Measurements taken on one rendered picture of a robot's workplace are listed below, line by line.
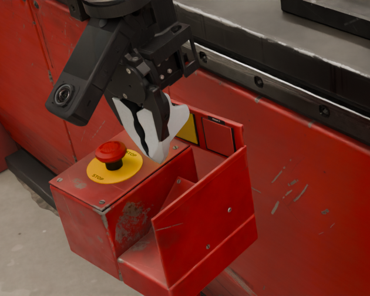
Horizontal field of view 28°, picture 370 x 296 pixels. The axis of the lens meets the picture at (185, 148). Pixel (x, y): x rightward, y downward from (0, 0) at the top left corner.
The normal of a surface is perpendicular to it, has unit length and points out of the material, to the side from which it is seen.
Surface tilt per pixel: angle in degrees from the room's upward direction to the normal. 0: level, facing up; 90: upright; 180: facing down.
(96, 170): 0
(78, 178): 0
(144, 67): 39
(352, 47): 0
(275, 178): 90
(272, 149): 90
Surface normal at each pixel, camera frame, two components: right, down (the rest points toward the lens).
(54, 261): -0.16, -0.81
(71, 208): -0.67, 0.51
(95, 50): -0.55, -0.35
